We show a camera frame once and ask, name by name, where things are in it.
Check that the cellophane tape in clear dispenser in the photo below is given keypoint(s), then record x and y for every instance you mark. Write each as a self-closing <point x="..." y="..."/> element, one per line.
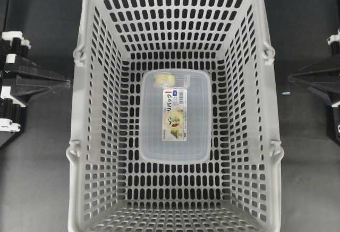
<point x="172" y="81"/>

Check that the clear plastic food container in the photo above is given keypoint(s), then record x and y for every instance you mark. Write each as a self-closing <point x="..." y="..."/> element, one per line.
<point x="175" y="124"/>

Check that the grey plastic shopping basket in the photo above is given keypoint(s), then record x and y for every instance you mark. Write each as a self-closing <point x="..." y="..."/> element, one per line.
<point x="111" y="187"/>

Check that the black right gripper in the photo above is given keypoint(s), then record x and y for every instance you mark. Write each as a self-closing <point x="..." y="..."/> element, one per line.
<point x="327" y="85"/>

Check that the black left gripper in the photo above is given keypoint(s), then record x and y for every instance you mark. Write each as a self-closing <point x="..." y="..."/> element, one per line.
<point x="21" y="79"/>

